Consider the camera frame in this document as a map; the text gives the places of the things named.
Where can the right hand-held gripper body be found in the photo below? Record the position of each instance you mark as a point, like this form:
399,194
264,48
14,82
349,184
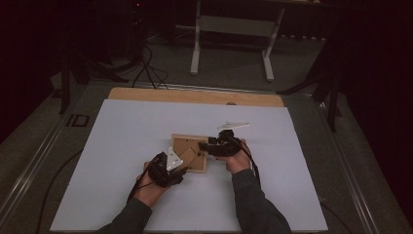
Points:
225,146

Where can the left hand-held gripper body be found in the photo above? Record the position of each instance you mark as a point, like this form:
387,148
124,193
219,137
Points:
162,172

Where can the wooden picture frame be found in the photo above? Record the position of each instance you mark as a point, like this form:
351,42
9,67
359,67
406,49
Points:
191,152

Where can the person's right hand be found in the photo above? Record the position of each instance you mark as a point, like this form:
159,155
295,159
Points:
238,162

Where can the person's left hand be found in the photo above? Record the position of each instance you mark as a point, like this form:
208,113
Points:
149,191

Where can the black metal stand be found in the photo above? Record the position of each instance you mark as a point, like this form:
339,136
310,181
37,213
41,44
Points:
331,94
66,74

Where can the black rectangular floor bracket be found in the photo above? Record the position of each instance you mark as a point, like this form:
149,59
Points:
78,120

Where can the white metal desk frame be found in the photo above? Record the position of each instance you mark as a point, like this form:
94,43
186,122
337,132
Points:
235,26

